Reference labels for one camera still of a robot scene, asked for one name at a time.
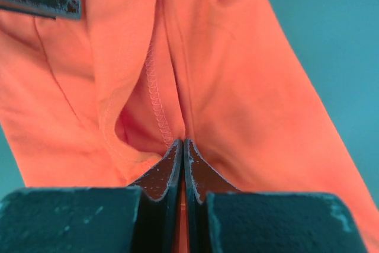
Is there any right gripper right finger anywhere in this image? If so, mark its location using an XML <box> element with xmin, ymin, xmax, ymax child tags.
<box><xmin>184</xmin><ymin>139</ymin><xmax>240</xmax><ymax>252</ymax></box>

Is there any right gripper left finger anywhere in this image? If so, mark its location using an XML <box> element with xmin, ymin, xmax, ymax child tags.
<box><xmin>130</xmin><ymin>140</ymin><xmax>183</xmax><ymax>252</ymax></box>

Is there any orange t shirt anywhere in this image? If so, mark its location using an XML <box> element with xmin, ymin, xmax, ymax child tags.
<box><xmin>1</xmin><ymin>0</ymin><xmax>378</xmax><ymax>252</ymax></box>

